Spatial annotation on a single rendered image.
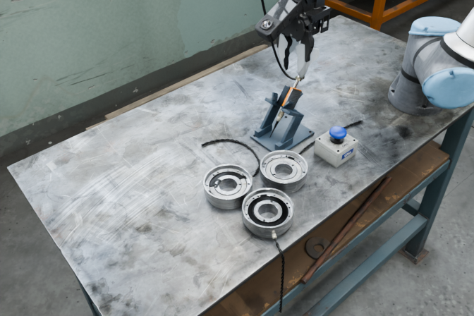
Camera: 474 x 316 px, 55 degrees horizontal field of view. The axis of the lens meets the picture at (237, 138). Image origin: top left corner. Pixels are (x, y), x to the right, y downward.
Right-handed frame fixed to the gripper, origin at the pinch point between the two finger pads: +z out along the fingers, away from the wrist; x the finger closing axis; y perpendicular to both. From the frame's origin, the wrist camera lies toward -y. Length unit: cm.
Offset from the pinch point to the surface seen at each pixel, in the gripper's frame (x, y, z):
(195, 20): 147, 77, 66
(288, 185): -15.3, -15.9, 14.8
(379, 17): 79, 166, 70
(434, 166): -22, 43, 43
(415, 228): -23, 45, 74
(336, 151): -15.9, -1.3, 13.7
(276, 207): -17.4, -21.8, 15.5
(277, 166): -8.9, -12.8, 15.9
